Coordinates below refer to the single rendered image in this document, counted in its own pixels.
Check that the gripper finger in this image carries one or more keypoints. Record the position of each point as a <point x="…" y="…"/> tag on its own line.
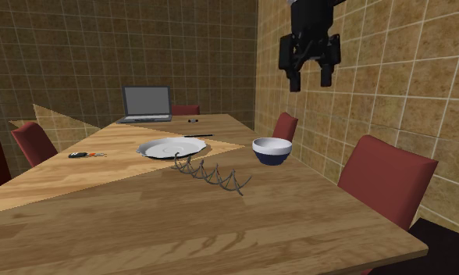
<point x="288" y="57"/>
<point x="333" y="49"/>

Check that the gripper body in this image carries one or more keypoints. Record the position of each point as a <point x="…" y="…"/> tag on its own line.
<point x="311" y="19"/>

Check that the red chair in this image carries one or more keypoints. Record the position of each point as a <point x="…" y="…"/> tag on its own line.
<point x="389" y="179"/>
<point x="285" y="127"/>
<point x="33" y="143"/>
<point x="185" y="110"/>

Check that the white and blue bowl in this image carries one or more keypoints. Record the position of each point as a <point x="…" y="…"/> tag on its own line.
<point x="272" y="154"/>

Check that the small black object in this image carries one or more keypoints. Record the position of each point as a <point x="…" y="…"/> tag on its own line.
<point x="192" y="120"/>

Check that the black pen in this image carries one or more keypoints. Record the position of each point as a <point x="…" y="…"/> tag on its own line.
<point x="199" y="135"/>

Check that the white plate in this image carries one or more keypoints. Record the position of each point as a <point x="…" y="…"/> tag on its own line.
<point x="172" y="147"/>

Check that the grey laptop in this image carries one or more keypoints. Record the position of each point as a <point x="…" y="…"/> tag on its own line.
<point x="146" y="100"/>

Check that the wooden table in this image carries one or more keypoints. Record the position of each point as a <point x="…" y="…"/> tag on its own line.
<point x="252" y="221"/>

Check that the black key fob with keys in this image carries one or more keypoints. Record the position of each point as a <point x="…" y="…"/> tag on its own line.
<point x="79" y="154"/>

